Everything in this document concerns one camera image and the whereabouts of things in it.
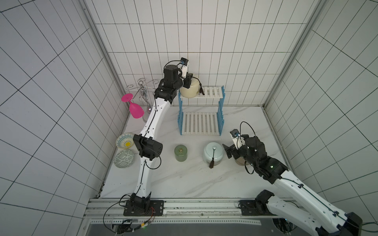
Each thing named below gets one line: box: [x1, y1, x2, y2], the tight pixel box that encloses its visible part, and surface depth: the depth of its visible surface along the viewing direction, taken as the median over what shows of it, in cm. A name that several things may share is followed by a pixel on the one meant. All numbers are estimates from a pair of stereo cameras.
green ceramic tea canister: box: [174, 144, 188, 162], surface depth 87 cm
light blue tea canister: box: [202, 141, 224, 166], surface depth 83 cm
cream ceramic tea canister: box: [179, 77, 200, 99], surface depth 84 cm
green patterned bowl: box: [113, 149, 135, 169], surface depth 91 cm
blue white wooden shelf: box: [177, 85, 226, 137], surface depth 106 cm
